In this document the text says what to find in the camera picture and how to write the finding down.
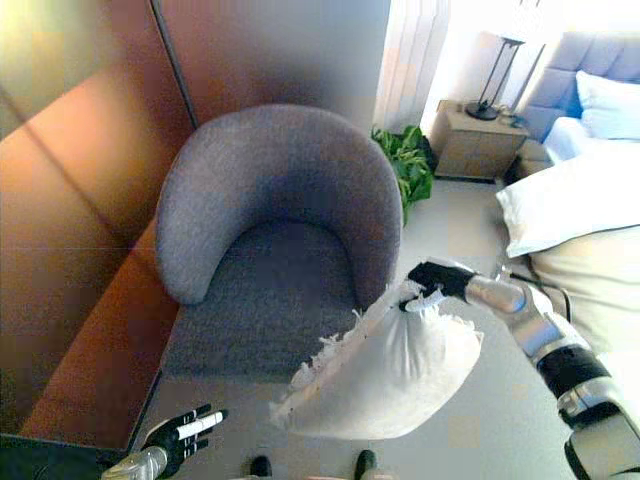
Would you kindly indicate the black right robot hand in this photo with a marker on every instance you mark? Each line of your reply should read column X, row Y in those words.
column 440, row 287

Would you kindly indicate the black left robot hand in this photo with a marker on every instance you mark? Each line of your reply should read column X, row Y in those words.
column 187, row 435

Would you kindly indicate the white fringed throw pillow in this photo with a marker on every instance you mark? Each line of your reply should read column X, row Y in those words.
column 390, row 380

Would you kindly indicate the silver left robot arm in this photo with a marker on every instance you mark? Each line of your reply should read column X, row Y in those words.
column 135, row 465

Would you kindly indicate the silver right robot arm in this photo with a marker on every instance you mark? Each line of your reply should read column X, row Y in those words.
column 565, row 360

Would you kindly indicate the white bed pillow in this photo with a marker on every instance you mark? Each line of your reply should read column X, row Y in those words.
column 610, row 107

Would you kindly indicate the black left robot foot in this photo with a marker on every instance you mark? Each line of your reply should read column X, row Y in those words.
column 261, row 466

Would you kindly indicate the black robot foot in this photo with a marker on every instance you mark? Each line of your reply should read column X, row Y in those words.
column 261, row 466
column 366, row 462

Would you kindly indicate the green leafy potted plant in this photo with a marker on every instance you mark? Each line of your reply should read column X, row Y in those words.
column 412, row 162

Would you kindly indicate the beige wooden nightstand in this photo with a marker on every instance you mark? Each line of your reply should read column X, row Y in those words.
column 477, row 145

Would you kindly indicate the white folded duvet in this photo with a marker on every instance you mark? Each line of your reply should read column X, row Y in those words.
column 570, row 205

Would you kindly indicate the grey fabric tub armchair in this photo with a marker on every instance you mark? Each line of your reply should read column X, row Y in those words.
column 280, row 240

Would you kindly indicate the black right robot foot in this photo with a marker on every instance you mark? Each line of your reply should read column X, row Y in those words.
column 366, row 462

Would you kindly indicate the white bed sheet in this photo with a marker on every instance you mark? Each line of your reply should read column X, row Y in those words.
column 567, row 137

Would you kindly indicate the black table lamp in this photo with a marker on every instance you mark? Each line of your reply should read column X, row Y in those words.
column 495, row 75

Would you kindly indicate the bed with white duvet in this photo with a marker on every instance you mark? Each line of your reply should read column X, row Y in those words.
column 575, row 70

